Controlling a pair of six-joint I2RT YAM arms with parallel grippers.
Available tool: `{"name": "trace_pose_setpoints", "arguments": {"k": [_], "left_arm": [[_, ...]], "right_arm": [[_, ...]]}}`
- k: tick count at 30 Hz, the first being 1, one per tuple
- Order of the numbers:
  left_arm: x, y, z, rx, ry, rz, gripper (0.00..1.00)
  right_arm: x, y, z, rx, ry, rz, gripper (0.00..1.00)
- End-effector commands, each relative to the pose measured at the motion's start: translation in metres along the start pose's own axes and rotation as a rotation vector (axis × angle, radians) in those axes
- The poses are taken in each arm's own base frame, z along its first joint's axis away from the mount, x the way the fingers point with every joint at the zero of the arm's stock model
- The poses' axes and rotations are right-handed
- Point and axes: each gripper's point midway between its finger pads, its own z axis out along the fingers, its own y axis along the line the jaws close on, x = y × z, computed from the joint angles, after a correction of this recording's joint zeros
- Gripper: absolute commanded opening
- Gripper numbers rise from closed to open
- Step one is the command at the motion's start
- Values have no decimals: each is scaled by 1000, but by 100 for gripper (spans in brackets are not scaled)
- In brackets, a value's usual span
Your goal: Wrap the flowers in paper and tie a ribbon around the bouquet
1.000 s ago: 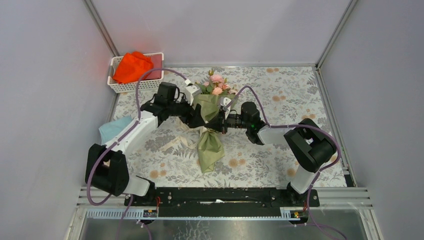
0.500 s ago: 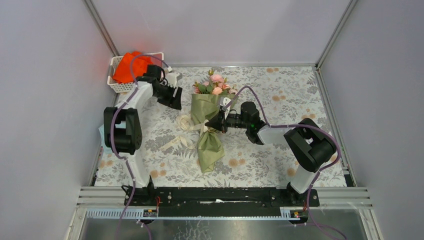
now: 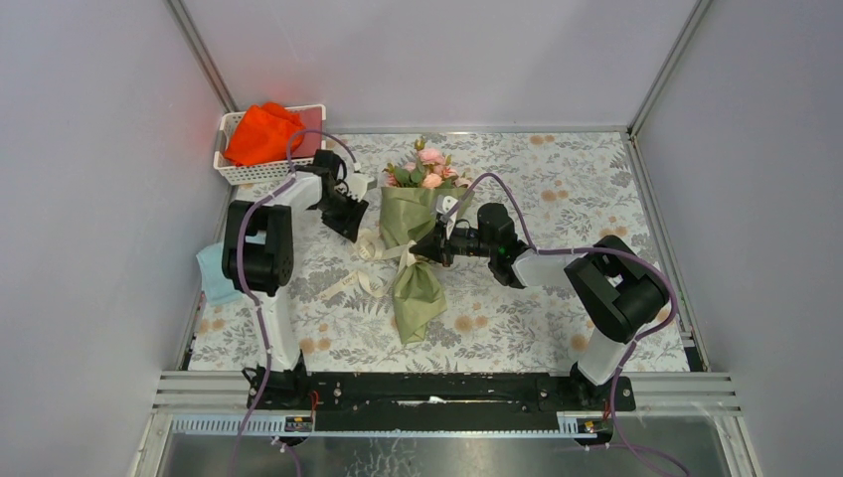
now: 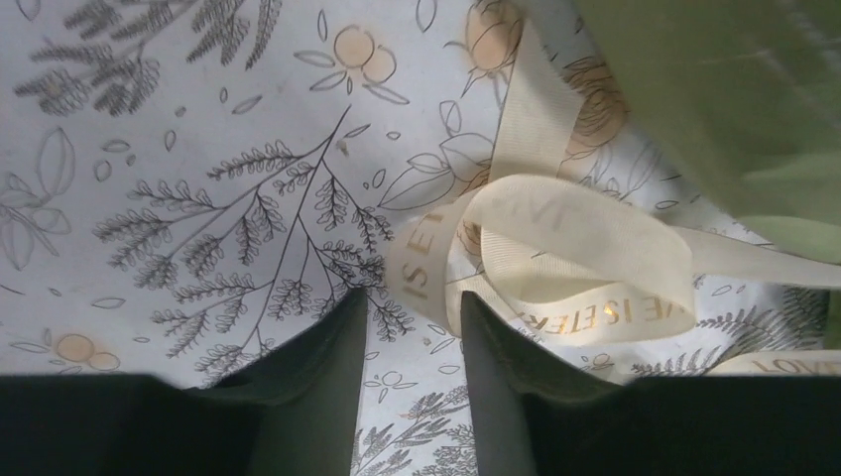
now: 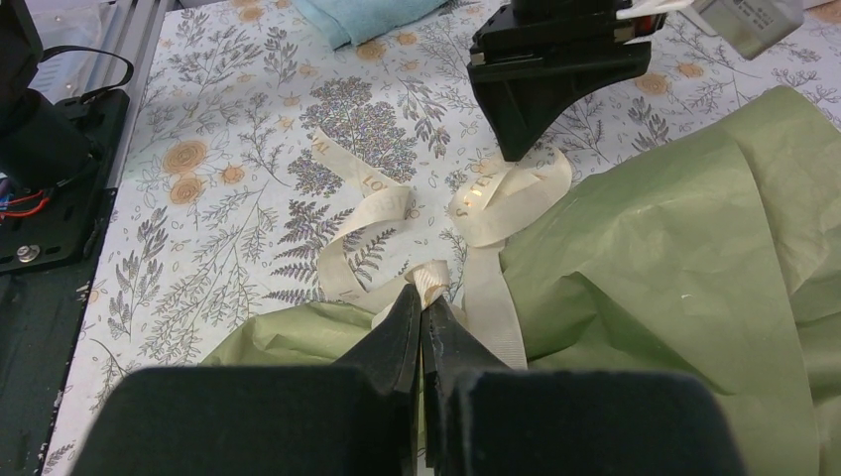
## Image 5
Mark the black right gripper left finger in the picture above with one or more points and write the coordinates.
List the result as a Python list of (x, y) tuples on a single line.
[(357, 416)]

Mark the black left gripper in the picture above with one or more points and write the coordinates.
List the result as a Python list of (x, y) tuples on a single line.
[(529, 61)]

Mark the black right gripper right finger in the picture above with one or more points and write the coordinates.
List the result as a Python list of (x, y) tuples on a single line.
[(578, 424)]

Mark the cream ribbon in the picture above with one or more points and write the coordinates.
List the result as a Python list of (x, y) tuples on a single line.
[(484, 213)]

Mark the olive green wrapping paper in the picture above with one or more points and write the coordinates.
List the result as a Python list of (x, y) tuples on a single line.
[(717, 257)]

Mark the light blue towel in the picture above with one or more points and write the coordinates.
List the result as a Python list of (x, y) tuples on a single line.
[(354, 22)]

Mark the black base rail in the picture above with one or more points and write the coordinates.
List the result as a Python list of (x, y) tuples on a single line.
[(46, 260)]

